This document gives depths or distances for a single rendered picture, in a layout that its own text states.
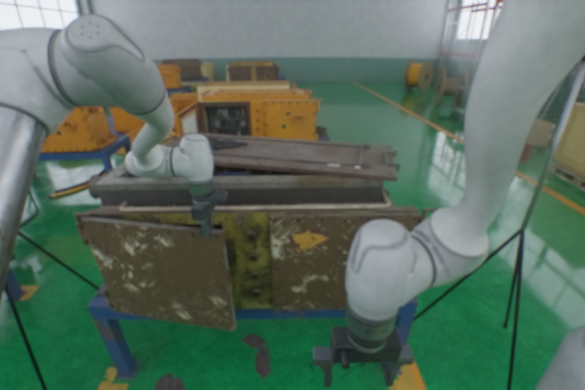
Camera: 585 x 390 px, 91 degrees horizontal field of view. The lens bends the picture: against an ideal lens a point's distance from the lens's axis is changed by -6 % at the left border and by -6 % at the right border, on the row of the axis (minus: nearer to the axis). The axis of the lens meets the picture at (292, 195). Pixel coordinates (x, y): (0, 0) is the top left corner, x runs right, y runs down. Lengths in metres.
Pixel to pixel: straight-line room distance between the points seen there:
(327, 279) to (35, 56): 1.32
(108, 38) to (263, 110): 3.45
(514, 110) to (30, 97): 0.63
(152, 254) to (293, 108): 2.87
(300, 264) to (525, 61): 1.27
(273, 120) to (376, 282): 3.55
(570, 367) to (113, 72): 0.74
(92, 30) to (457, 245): 0.65
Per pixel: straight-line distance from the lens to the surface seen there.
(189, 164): 1.07
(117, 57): 0.56
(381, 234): 0.48
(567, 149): 6.40
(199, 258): 1.34
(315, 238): 1.36
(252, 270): 1.50
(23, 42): 0.65
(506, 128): 0.34
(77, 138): 4.72
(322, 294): 1.58
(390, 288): 0.50
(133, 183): 1.49
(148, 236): 1.39
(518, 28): 0.30
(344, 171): 1.40
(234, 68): 9.78
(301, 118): 3.92
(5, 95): 0.62
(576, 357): 0.52
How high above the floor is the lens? 1.89
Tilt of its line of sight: 27 degrees down
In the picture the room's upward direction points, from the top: straight up
